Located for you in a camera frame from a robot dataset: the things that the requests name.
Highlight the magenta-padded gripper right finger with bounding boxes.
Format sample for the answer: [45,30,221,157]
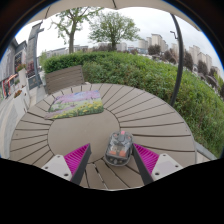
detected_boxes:
[131,143,184,186]

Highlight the transparent grey computer mouse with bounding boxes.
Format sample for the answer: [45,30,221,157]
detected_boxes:
[104,130,134,167]

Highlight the trimmed green hedge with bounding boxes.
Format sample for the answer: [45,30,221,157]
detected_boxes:
[42,50,224,158]

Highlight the round-crowned green tree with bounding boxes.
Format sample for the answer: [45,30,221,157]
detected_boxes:
[88,11,141,51]

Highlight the flower print mouse pad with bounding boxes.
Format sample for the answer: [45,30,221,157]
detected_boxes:
[44,89,105,120]

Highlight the thin-crowned tree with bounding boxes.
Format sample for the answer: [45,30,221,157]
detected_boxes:
[49,7,101,54]

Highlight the beige parasol canopy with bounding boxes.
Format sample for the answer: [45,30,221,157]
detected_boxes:
[29,0,201,31]

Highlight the brown slatted patio chair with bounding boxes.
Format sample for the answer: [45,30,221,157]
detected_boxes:
[44,64,87,95]

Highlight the distant apartment buildings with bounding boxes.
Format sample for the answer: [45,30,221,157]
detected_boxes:
[138,33,218,79]

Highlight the white planter with flowers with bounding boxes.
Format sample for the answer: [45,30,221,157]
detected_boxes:
[15,63,28,88]
[13,89,29,118]

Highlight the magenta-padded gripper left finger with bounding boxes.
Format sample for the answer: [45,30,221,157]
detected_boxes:
[42,143,93,186]

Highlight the tall grey sign pillar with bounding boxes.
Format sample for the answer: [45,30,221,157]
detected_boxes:
[25,21,45,90]

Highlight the curved black parasol pole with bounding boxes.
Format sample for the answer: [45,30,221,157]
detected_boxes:
[169,13,185,108]

